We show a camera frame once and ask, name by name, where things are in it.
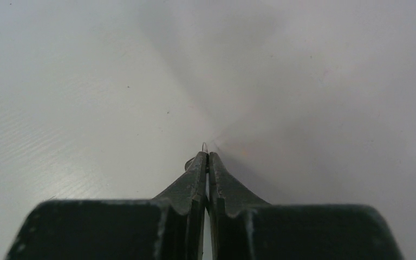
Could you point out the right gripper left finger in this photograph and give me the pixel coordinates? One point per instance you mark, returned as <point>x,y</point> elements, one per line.
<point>168,226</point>

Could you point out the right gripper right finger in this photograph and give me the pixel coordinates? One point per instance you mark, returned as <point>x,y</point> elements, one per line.
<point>244,226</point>

